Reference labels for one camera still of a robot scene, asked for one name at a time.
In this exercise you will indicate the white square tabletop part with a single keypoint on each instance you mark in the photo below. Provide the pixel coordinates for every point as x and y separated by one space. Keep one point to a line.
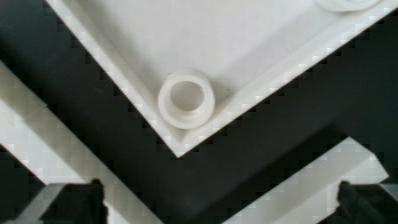
251 41

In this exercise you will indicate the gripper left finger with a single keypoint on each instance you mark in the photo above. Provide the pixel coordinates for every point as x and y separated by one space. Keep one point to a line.
66 204

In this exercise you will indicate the white front obstacle wall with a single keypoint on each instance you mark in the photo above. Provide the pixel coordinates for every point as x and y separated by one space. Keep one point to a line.
47 148

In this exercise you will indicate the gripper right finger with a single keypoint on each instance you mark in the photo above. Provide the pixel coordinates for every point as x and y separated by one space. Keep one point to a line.
368 203

